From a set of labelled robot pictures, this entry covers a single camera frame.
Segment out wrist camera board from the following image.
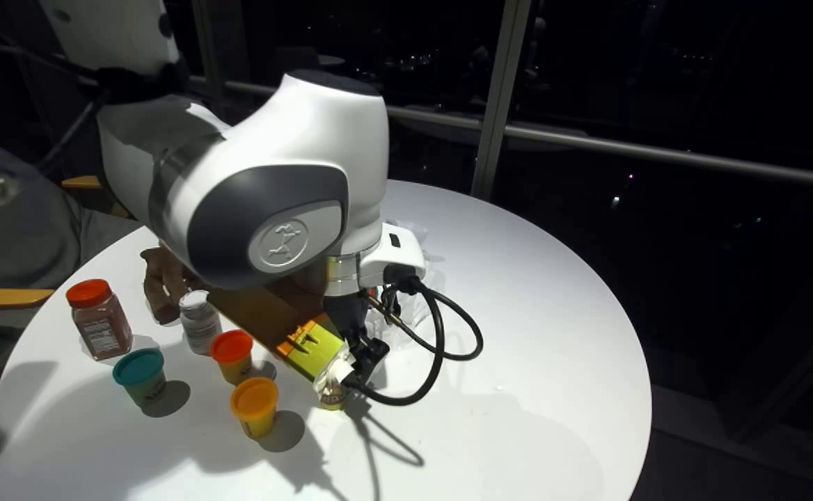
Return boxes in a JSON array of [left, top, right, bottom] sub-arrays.
[[206, 282, 360, 391]]

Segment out red-lid spice jar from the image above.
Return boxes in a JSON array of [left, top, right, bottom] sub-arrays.
[[67, 277, 131, 359]]

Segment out brown plush dog toy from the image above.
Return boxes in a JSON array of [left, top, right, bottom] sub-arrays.
[[142, 247, 188, 323]]

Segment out metal window railing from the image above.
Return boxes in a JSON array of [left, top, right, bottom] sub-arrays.
[[0, 0, 813, 192]]

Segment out wooden chair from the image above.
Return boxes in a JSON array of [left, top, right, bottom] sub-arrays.
[[0, 109, 110, 449]]

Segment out black looped cable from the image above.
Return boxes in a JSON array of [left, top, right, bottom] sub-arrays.
[[354, 266, 488, 408]]

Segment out white-lid small bottle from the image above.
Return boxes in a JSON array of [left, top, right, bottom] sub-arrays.
[[179, 290, 219, 354]]

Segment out yellow-lid dough tub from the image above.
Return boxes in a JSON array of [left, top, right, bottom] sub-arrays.
[[229, 379, 279, 437]]

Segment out teal-lid dough tub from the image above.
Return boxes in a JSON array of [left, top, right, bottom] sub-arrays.
[[110, 348, 166, 405]]

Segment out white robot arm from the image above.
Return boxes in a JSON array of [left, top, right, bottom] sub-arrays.
[[39, 0, 425, 301]]

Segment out orange-lid dough tub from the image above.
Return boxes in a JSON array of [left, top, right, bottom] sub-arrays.
[[208, 330, 254, 385]]

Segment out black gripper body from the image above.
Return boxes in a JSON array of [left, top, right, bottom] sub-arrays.
[[325, 294, 389, 389]]

